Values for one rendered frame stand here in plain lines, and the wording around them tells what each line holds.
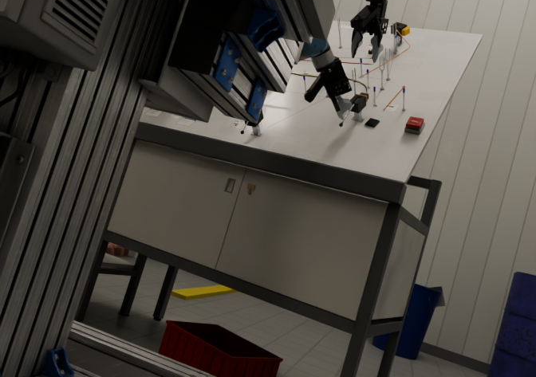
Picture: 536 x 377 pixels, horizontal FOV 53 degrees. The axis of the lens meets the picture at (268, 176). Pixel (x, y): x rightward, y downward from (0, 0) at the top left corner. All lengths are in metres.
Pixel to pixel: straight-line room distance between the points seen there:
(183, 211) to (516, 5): 3.91
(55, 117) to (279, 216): 1.14
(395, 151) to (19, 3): 1.39
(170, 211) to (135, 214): 0.17
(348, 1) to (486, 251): 2.54
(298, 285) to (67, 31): 1.27
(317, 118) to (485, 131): 2.99
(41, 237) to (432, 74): 1.71
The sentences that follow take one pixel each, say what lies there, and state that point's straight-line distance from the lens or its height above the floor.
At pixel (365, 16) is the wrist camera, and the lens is 1.89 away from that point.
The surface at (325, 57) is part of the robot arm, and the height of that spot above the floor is 1.19.
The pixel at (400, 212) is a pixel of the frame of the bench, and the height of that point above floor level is 0.78.
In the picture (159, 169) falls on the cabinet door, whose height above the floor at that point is 0.70.
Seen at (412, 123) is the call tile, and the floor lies 1.10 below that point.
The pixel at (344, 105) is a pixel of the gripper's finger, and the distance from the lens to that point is 1.89.
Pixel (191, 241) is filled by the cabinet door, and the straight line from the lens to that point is 2.08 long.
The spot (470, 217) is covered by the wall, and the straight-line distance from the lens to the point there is 4.78.
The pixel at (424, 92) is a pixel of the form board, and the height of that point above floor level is 1.27.
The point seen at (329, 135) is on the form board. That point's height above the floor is 0.99.
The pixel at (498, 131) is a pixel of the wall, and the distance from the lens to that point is 4.93.
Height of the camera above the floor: 0.61
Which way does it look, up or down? 5 degrees up
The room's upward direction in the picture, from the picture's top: 17 degrees clockwise
